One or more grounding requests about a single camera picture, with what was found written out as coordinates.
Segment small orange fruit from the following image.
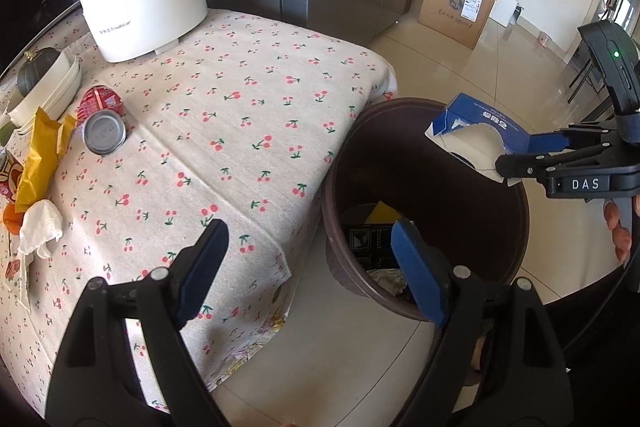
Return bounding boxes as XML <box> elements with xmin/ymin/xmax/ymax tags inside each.
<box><xmin>2</xmin><ymin>202</ymin><xmax>27</xmax><ymax>236</ymax></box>

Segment cherry print tablecloth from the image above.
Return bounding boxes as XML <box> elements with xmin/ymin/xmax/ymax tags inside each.
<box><xmin>0</xmin><ymin>1</ymin><xmax>398</xmax><ymax>420</ymax></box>

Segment blue white cardboard box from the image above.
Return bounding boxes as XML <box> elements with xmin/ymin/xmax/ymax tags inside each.
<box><xmin>424</xmin><ymin>92</ymin><xmax>537</xmax><ymax>186</ymax></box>

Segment dark green squash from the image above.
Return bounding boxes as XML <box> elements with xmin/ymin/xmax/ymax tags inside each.
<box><xmin>16</xmin><ymin>47</ymin><xmax>62</xmax><ymax>98</ymax></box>

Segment stacked white bowls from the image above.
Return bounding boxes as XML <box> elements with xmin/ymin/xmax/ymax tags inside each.
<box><xmin>7</xmin><ymin>49</ymin><xmax>83</xmax><ymax>128</ymax></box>

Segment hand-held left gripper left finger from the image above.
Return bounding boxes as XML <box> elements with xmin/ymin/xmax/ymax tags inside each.
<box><xmin>44</xmin><ymin>219</ymin><xmax>231</xmax><ymax>427</ymax></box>

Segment black chair frame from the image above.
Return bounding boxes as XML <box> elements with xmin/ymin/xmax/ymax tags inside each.
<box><xmin>569</xmin><ymin>38</ymin><xmax>608</xmax><ymax>94</ymax></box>

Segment white crumpled tissue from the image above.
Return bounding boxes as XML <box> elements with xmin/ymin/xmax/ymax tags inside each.
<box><xmin>17</xmin><ymin>199</ymin><xmax>64</xmax><ymax>259</ymax></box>

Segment red crumpled snack bag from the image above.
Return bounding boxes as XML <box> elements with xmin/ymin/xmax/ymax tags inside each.
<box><xmin>0</xmin><ymin>146</ymin><xmax>26</xmax><ymax>204</ymax></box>

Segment crumpled paper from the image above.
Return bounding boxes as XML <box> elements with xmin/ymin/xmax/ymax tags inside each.
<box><xmin>369</xmin><ymin>268</ymin><xmax>407</xmax><ymax>297</ymax></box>

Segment brown trash bin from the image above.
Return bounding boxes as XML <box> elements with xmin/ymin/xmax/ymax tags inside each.
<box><xmin>322</xmin><ymin>96</ymin><xmax>531</xmax><ymax>324</ymax></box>

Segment yellow wrapper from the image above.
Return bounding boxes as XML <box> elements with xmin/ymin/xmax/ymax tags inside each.
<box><xmin>14</xmin><ymin>106</ymin><xmax>77</xmax><ymax>214</ymax></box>

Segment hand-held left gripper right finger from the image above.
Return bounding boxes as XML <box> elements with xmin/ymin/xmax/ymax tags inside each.
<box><xmin>390</xmin><ymin>219</ymin><xmax>572</xmax><ymax>427</ymax></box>

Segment person's right hand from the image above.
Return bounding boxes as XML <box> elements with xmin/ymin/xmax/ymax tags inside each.
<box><xmin>602</xmin><ymin>196</ymin><xmax>640</xmax><ymax>265</ymax></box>

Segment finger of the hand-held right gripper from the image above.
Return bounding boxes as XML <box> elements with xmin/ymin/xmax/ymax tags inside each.
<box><xmin>504</xmin><ymin>128</ymin><xmax>581</xmax><ymax>156</ymax></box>
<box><xmin>494</xmin><ymin>138</ymin><xmax>621</xmax><ymax>182</ymax></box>

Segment white flat board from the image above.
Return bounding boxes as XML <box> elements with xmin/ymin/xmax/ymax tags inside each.
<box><xmin>487</xmin><ymin>0</ymin><xmax>524</xmax><ymax>28</ymax></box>

